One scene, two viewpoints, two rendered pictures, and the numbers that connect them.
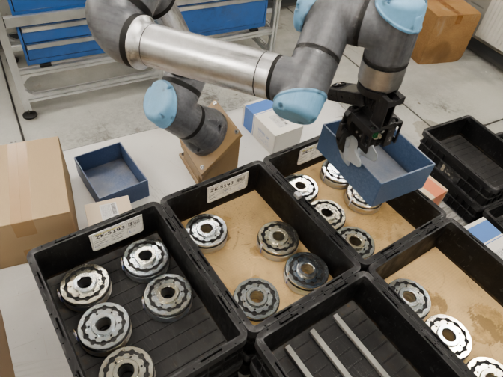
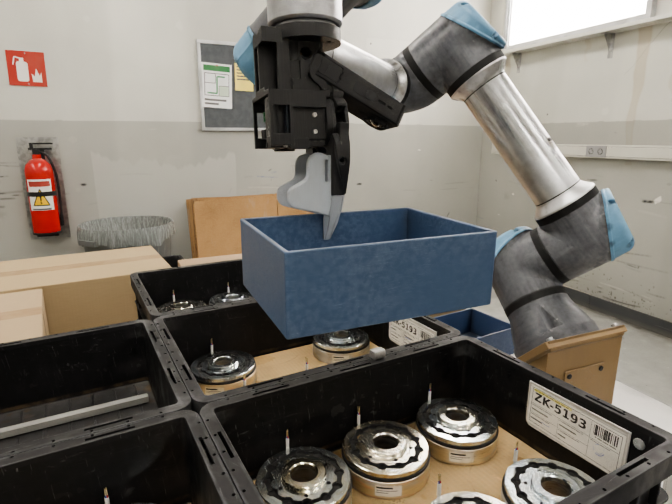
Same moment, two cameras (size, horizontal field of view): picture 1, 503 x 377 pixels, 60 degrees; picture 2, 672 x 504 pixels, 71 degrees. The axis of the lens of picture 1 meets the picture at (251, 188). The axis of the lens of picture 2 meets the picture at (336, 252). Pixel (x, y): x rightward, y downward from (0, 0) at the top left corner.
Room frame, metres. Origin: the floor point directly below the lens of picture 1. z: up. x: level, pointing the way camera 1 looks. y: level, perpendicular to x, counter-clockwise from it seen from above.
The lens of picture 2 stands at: (0.80, -0.70, 1.21)
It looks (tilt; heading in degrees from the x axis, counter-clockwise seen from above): 14 degrees down; 100
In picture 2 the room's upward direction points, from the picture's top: straight up
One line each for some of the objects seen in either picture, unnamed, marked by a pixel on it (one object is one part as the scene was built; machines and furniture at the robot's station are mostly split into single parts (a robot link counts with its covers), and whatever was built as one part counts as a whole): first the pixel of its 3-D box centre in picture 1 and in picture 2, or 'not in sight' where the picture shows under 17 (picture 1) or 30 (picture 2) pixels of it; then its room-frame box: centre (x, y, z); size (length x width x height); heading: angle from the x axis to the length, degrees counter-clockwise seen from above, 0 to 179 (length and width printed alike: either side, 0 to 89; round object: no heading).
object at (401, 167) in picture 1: (373, 155); (360, 259); (0.74, -0.25, 1.10); 0.20 x 0.15 x 0.07; 34
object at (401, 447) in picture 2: (326, 212); (385, 443); (0.77, -0.20, 0.86); 0.05 x 0.05 x 0.01
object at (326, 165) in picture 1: (339, 170); (555, 492); (0.95, -0.25, 0.86); 0.10 x 0.10 x 0.01
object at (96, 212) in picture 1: (113, 230); not in sight; (0.72, 0.36, 0.74); 0.16 x 0.12 x 0.07; 28
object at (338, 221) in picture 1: (326, 214); (385, 447); (0.77, -0.20, 0.86); 0.10 x 0.10 x 0.01
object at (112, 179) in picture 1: (111, 176); (464, 337); (0.91, 0.43, 0.74); 0.20 x 0.15 x 0.07; 41
